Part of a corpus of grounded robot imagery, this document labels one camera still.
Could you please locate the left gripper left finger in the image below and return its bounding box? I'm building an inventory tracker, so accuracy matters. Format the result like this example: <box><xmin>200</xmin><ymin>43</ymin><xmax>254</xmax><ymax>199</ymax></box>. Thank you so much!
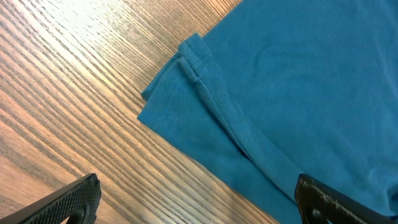
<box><xmin>1</xmin><ymin>173</ymin><xmax>101</xmax><ymax>224</ymax></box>

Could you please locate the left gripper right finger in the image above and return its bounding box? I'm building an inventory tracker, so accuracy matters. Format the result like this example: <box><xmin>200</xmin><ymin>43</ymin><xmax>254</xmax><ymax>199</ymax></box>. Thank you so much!
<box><xmin>294</xmin><ymin>174</ymin><xmax>397</xmax><ymax>224</ymax></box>

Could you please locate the blue polo shirt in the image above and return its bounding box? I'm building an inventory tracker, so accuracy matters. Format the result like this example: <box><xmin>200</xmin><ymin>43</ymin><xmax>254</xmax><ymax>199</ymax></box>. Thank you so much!
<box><xmin>138</xmin><ymin>0</ymin><xmax>397</xmax><ymax>223</ymax></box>

